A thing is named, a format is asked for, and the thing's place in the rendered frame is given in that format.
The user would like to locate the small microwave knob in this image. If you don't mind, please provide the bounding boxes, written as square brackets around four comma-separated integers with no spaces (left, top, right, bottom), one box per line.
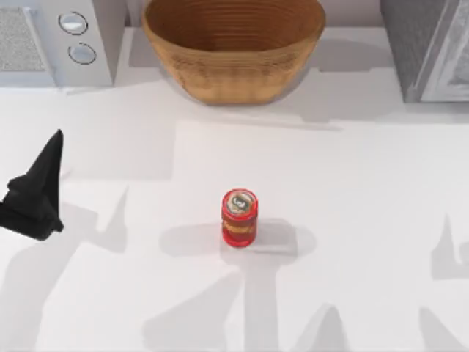
[67,42,97,65]

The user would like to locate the pale microwave oven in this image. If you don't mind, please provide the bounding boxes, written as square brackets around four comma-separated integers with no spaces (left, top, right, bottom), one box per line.
[0,0,129,88]

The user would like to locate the red can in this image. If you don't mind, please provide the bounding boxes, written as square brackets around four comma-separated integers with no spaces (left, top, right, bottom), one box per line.
[221,188,259,249]

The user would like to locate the grey cabinet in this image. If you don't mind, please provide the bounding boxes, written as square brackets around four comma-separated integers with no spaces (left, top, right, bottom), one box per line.
[380,0,469,104]

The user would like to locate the large microwave knob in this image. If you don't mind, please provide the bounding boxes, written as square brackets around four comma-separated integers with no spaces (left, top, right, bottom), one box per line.
[58,10,89,36]

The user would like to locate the woven wooden basket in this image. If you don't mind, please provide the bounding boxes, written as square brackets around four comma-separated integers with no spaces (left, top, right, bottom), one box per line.
[141,0,327,106]

